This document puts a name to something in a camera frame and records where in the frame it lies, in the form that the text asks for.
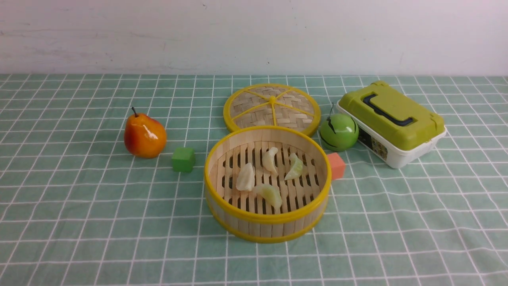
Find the white dumpling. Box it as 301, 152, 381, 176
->
262, 147, 278, 174
236, 162, 255, 192

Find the pale green dumpling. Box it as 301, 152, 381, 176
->
284, 153, 304, 181

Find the greenish dumpling bottom edge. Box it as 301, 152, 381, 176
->
252, 184, 282, 209

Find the bamboo steamer tray yellow rim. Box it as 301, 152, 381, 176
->
204, 126, 332, 243

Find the woven bamboo steamer lid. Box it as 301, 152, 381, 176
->
223, 83, 321, 137

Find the green cube block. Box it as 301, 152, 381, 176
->
171, 147, 196, 173

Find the green toy apple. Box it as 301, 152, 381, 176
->
318, 104, 360, 152

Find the orange cube block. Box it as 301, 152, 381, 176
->
327, 153, 346, 180

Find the orange red toy pear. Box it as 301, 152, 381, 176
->
123, 107, 167, 159

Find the green lid white lunch box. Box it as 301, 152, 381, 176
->
337, 80, 447, 169

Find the green checkered tablecloth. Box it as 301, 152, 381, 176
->
0, 74, 508, 286

